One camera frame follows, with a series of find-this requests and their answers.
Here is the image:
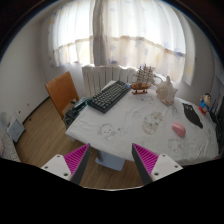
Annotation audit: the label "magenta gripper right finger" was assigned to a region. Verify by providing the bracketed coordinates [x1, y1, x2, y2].
[132, 143, 182, 185]

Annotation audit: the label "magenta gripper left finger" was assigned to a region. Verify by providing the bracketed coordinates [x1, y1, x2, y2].
[42, 144, 91, 185]

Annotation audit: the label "pink computer mouse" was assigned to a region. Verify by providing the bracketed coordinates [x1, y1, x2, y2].
[172, 122, 186, 137]

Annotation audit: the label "white table leg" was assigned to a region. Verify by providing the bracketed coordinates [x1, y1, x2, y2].
[95, 151, 125, 171]

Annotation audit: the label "white printed tablecloth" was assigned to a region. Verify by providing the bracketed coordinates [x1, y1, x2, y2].
[66, 90, 219, 166]

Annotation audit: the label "dark items on chair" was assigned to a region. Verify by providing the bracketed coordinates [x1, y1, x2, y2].
[63, 97, 88, 128]

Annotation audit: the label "white box on floor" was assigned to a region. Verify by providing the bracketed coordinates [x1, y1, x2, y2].
[8, 119, 25, 142]

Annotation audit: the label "black mechanical keyboard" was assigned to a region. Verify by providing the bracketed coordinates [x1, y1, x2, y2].
[88, 81, 130, 113]

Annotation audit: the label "white conch shell ornament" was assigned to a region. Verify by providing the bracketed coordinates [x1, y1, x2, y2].
[156, 76, 177, 106]

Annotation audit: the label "wooden chair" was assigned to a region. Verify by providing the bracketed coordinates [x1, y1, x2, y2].
[45, 71, 79, 118]

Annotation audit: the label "cartoon boy figurine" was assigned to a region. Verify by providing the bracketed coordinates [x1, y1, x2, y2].
[199, 93, 211, 114]

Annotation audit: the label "wooden model sailing ship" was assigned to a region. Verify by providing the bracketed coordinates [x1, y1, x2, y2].
[131, 65, 155, 95]

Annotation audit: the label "white radiator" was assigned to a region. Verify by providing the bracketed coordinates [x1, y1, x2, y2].
[82, 65, 137, 97]

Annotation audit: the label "white sheer curtain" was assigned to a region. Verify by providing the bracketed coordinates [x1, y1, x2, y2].
[48, 0, 195, 84]

